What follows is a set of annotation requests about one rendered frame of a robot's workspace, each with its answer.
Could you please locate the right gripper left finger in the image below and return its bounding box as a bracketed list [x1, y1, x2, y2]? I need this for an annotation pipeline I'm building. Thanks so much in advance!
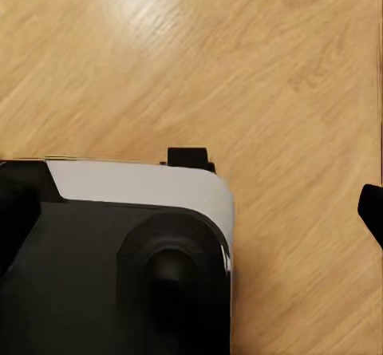
[0, 184, 41, 281]

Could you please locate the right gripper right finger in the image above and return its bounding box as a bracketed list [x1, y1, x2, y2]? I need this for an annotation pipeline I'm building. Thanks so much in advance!
[357, 184, 383, 249]

